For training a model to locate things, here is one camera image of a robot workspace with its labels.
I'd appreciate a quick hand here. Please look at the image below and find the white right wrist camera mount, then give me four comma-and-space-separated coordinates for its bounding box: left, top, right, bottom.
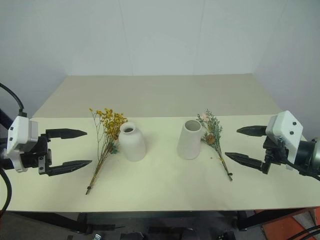
265, 110, 304, 165

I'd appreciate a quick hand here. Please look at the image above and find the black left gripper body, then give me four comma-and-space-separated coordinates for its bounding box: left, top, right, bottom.
19, 134, 53, 176

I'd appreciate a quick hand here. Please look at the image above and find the green pink dried flower bunch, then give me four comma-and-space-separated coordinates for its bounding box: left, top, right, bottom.
195, 108, 234, 183

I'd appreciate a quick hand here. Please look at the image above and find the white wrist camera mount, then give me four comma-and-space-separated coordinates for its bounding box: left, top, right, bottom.
4, 115, 39, 174
265, 110, 304, 165

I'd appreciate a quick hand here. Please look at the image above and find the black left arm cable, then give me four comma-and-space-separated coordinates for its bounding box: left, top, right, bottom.
0, 82, 27, 213

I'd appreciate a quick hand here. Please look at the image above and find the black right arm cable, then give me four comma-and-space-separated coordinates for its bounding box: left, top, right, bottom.
284, 159, 320, 181

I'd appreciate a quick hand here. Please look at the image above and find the white rounded bottle vase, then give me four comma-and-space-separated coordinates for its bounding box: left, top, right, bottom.
117, 121, 147, 163

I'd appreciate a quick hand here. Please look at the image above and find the red floor object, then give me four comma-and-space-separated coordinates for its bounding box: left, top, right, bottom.
259, 208, 320, 240

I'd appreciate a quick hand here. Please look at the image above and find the black floor cable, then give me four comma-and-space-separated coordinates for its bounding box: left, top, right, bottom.
283, 224, 320, 240

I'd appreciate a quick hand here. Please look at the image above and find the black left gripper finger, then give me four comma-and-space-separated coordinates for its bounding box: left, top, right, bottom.
48, 160, 93, 177
45, 128, 89, 144

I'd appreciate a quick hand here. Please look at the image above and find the black table frame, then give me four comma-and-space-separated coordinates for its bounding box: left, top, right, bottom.
7, 208, 320, 240

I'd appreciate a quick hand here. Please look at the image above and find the white conical vase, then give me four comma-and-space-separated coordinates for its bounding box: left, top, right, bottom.
176, 119, 204, 161

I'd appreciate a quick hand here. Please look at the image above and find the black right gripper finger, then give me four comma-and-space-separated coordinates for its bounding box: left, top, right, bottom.
224, 151, 273, 175
236, 125, 268, 137

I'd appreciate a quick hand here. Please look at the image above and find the yellow dried flower bunch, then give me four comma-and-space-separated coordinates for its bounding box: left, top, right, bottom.
85, 107, 129, 196

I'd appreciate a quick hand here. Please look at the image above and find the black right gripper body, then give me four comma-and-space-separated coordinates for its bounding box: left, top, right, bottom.
262, 135, 289, 165

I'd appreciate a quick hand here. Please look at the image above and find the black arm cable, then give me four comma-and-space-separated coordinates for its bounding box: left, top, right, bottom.
0, 82, 27, 213
284, 159, 320, 181

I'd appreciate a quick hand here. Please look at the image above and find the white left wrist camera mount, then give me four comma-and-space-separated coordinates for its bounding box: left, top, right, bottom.
4, 115, 39, 174

